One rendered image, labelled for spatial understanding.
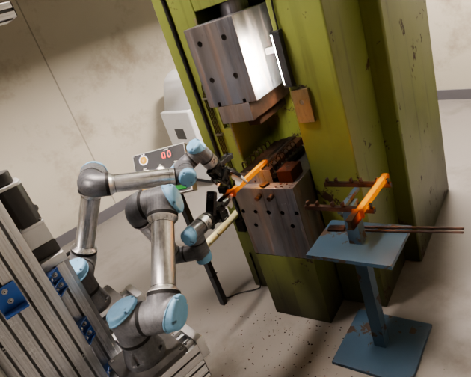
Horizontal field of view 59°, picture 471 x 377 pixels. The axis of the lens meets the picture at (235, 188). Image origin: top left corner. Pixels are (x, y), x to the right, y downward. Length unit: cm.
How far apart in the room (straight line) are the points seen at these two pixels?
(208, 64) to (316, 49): 53
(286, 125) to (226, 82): 64
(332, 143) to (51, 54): 354
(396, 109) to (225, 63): 97
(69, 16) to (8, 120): 127
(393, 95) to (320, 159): 54
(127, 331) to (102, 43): 409
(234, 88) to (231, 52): 17
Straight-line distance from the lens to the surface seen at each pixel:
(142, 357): 157
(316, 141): 217
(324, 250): 202
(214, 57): 212
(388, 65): 240
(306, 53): 203
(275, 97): 231
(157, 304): 144
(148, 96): 536
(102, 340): 176
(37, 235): 157
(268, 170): 221
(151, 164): 251
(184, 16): 236
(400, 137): 253
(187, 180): 174
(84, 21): 517
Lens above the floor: 183
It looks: 23 degrees down
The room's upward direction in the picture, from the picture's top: 19 degrees counter-clockwise
